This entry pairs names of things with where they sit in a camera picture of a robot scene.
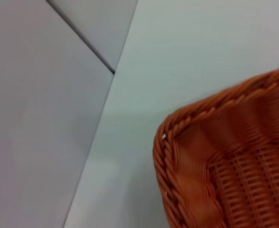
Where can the orange woven rectangular basket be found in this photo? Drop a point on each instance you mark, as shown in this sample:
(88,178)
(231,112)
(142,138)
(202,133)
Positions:
(236,166)

